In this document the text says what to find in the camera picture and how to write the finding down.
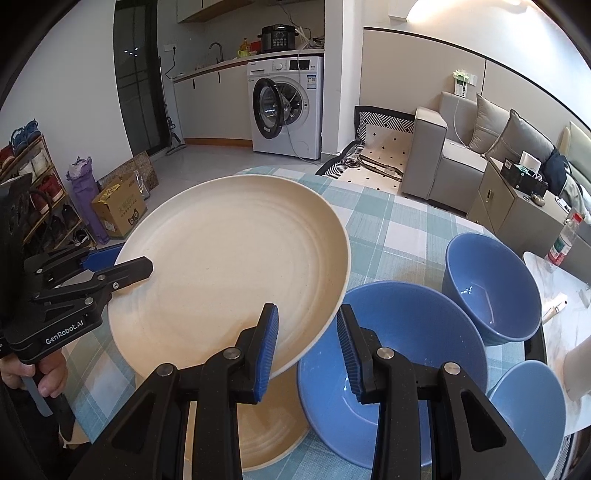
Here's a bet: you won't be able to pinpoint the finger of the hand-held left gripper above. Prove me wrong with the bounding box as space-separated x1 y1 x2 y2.
30 256 154 325
23 244 124 288

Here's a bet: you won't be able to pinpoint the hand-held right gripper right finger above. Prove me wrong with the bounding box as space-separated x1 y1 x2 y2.
335 305 546 480

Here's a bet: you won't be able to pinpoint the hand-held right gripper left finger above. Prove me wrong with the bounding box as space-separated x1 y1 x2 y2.
95 302 280 480

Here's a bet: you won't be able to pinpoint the cream round plate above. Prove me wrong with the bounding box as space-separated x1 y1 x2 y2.
186 367 311 472
107 174 352 382

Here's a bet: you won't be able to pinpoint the large dark blue bowl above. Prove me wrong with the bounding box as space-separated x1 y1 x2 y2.
296 282 489 467

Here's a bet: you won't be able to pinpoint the light blue bowl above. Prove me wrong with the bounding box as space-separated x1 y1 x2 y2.
486 359 567 479

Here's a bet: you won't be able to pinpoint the person's left hand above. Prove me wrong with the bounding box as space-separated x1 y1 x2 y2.
0 350 71 398

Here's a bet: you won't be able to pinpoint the cardboard box with cat print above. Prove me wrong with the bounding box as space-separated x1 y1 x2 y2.
91 177 149 240

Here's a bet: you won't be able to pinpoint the purple wrapped bundle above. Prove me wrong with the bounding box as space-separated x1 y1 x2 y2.
65 156 112 246

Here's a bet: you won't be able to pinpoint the wooden shoe rack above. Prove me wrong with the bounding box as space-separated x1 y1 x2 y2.
0 119 96 260

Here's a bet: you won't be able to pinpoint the brown cardboard box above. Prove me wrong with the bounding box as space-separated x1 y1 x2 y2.
96 151 160 199

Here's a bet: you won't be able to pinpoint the green checked tablecloth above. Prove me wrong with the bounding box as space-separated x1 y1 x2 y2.
60 165 551 480

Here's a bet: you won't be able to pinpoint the floor mop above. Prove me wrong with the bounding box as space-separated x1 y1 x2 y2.
156 55 188 156

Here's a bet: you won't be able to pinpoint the dark glass door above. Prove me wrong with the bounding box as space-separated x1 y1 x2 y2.
113 0 170 156

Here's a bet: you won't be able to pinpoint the white kitchen counter cabinets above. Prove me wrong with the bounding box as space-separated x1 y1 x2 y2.
172 58 254 145

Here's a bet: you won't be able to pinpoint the grey side cabinet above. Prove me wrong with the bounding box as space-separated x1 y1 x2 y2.
466 156 583 246

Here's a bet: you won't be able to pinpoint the grey sofa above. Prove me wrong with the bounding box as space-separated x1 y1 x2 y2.
399 90 570 213

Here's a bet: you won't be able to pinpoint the black and white patterned mat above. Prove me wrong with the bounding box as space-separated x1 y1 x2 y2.
316 104 417 186

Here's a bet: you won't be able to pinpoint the white marble coffee table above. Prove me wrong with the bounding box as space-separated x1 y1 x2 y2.
521 251 591 435

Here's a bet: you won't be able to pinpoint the white washing machine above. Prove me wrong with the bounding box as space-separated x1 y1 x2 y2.
246 55 325 162

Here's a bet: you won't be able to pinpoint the plastic water bottle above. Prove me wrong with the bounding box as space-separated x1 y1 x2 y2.
544 212 584 268

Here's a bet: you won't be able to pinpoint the black storage box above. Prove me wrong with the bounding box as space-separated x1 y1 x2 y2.
501 159 550 195

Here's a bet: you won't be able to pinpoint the white upper kitchen cabinets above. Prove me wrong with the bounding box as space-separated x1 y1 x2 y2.
176 0 256 23

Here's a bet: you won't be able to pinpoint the light grey cushion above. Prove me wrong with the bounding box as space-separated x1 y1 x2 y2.
467 93 511 156

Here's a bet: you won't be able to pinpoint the dark grey cushion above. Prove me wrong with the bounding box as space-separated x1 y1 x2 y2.
484 109 555 165

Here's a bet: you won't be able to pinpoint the dark jacket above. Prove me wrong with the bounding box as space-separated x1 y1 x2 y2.
540 152 574 195

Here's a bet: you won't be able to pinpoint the black pressure cooker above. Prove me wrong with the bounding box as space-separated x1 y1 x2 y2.
260 23 297 54

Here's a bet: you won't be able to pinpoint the padded bed headboard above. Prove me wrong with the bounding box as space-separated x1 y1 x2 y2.
556 120 591 162

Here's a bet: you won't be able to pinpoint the wall socket with green plug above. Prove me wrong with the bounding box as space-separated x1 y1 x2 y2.
450 69 476 99

